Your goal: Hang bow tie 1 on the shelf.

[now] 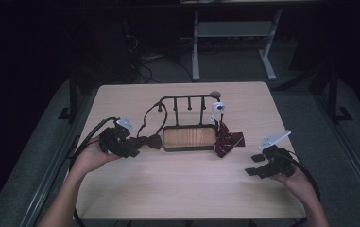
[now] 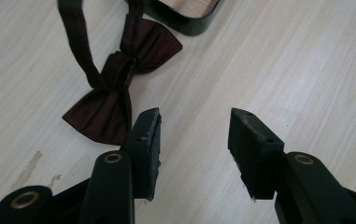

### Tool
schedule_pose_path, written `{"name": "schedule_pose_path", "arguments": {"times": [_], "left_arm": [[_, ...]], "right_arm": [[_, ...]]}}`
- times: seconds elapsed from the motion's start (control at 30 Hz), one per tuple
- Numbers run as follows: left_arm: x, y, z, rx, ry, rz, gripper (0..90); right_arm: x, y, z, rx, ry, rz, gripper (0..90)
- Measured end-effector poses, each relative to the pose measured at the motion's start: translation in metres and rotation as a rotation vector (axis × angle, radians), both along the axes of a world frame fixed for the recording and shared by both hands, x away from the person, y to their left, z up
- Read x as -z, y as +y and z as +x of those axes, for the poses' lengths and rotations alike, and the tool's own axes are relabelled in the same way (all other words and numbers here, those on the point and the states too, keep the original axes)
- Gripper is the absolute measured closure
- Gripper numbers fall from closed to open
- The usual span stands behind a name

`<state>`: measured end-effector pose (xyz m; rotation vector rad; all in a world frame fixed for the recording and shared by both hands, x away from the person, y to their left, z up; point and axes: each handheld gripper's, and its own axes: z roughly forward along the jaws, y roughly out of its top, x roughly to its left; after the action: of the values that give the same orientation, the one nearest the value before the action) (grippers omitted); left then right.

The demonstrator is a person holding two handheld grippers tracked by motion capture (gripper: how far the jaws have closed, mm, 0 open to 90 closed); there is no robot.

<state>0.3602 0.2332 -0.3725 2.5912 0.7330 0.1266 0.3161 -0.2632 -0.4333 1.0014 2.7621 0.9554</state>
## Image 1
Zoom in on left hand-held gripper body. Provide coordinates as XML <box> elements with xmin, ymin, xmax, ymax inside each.
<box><xmin>97</xmin><ymin>117</ymin><xmax>136</xmax><ymax>159</ymax></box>

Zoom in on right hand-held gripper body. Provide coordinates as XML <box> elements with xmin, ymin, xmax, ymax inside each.
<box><xmin>257</xmin><ymin>130</ymin><xmax>296</xmax><ymax>180</ymax></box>

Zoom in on dark brown bow tie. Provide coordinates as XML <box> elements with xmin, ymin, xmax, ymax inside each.
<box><xmin>129</xmin><ymin>101</ymin><xmax>169</xmax><ymax>151</ymax></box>

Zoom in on red striped bow tie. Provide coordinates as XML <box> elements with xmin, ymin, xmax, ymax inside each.
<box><xmin>210</xmin><ymin>100</ymin><xmax>247</xmax><ymax>159</ymax></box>

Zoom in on black hook rack wooden base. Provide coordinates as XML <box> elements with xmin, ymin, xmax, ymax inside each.
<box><xmin>157</xmin><ymin>93</ymin><xmax>223</xmax><ymax>153</ymax></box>

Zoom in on person's right hand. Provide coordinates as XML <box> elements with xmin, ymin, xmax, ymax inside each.
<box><xmin>271</xmin><ymin>169</ymin><xmax>317</xmax><ymax>203</ymax></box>

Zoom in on person's left hand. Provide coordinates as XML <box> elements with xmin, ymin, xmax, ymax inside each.
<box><xmin>69</xmin><ymin>137</ymin><xmax>121</xmax><ymax>178</ymax></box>

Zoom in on black metal stand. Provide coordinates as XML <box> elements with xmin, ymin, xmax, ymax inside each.
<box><xmin>58</xmin><ymin>70</ymin><xmax>81</xmax><ymax>123</ymax></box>
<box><xmin>324</xmin><ymin>64</ymin><xmax>354</xmax><ymax>123</ymax></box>

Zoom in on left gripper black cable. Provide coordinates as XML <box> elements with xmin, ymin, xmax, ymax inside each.
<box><xmin>68</xmin><ymin>116</ymin><xmax>119</xmax><ymax>227</ymax></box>

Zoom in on grey metal rail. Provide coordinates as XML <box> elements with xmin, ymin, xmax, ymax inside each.
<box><xmin>312</xmin><ymin>93</ymin><xmax>360</xmax><ymax>207</ymax></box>
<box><xmin>19</xmin><ymin>93</ymin><xmax>91</xmax><ymax>227</ymax></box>

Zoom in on black floor cables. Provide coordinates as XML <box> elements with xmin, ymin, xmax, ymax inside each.
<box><xmin>135</xmin><ymin>54</ymin><xmax>195</xmax><ymax>84</ymax></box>

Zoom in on white metal desk frame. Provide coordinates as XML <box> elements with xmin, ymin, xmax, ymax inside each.
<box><xmin>180</xmin><ymin>0</ymin><xmax>323</xmax><ymax>82</ymax></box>

